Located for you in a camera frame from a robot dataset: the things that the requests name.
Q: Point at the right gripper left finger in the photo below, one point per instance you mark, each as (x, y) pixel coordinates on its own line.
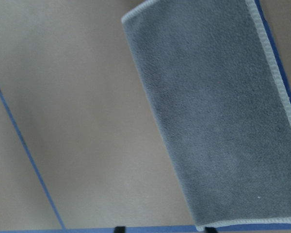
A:
(119, 229)

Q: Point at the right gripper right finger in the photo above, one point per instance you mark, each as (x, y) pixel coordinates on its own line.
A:
(209, 230)

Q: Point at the pink and grey towel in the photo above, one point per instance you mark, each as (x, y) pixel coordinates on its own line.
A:
(218, 97)

